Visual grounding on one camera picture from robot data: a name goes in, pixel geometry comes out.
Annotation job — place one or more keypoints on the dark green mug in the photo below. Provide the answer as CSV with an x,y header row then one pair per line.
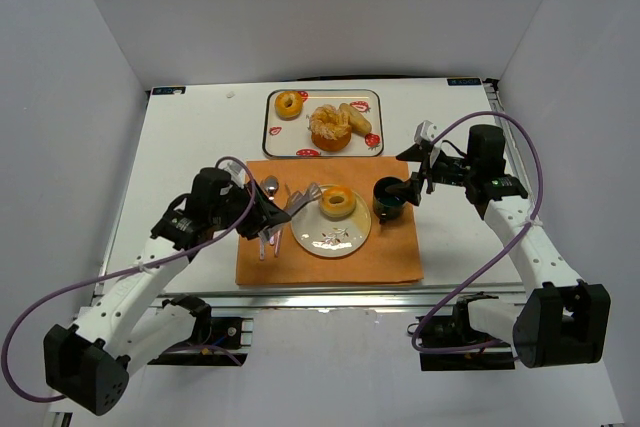
x,y
387,207

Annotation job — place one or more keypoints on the strawberry pattern white tray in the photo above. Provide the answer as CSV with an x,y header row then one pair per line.
x,y
289,138

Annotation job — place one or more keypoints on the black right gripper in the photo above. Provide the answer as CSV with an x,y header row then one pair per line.
x,y
430,170

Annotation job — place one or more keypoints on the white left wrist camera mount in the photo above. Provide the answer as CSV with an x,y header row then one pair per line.
x,y
234,169

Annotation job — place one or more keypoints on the bagel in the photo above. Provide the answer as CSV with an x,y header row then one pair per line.
x,y
288,104
337,202

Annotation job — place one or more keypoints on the sugar flaked bundt cake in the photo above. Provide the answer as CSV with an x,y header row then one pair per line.
x,y
330,128

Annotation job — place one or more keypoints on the left blue table label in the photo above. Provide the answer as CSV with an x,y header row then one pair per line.
x,y
168,90

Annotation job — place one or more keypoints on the pink handled spoon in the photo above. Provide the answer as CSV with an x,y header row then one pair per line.
x,y
270,186

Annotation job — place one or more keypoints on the pink handled fork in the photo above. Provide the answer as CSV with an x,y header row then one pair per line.
x,y
278,238

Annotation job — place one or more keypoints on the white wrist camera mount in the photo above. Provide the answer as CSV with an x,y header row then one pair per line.
x,y
424,138
234,169

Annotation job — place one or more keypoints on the oblong bread roll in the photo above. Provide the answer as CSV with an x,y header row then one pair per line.
x,y
359,124

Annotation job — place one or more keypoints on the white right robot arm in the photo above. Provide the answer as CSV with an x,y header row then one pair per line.
x,y
564,318

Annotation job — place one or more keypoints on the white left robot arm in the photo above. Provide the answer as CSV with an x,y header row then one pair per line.
x,y
92,361

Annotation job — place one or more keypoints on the blue table label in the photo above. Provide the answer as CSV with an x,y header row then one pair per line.
x,y
464,81
168,90

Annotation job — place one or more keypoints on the white beige ceramic plate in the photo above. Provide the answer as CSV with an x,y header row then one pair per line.
x,y
328,237

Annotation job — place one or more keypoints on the pink handled knife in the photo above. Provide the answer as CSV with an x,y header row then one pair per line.
x,y
262,249

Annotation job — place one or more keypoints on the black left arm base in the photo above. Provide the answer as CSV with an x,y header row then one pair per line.
x,y
217,340

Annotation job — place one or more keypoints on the right blue table label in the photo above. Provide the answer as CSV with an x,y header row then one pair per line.
x,y
464,81

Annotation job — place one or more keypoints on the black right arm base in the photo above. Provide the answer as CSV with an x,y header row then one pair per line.
x,y
460,346

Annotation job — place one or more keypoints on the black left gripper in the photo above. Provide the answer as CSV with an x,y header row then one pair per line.
x,y
251,209

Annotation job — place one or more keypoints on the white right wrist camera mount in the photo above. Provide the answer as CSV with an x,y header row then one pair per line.
x,y
424,138

